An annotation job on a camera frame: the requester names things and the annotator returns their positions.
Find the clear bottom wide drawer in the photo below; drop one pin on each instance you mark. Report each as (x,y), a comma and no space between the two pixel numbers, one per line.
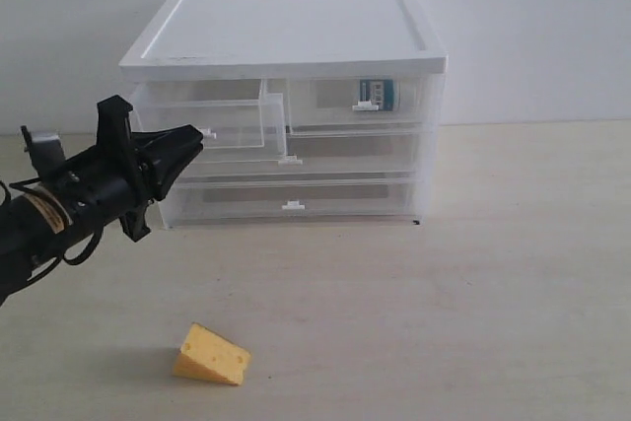
(197,203)

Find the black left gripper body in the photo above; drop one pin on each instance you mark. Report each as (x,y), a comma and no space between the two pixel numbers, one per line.
(104,183)

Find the clear middle wide drawer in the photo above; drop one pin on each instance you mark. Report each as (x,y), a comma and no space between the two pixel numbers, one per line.
(324,155)

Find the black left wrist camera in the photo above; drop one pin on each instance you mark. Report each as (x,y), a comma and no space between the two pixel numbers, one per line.
(44,149)

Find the yellow cheese wedge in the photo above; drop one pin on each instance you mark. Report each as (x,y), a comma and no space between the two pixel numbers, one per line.
(207,356)

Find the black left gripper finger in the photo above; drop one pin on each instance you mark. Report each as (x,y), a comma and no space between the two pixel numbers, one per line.
(163,155)

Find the white plastic drawer cabinet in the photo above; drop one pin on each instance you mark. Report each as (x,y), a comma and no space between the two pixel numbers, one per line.
(282,40)

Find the white capped pill bottle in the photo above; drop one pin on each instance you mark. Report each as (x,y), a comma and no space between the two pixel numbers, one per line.
(385,95)

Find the clear wide drawer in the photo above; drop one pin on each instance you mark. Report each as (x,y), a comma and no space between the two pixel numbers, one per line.
(197,203)
(324,155)

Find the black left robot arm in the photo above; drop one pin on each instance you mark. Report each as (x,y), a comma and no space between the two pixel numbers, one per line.
(60,215)

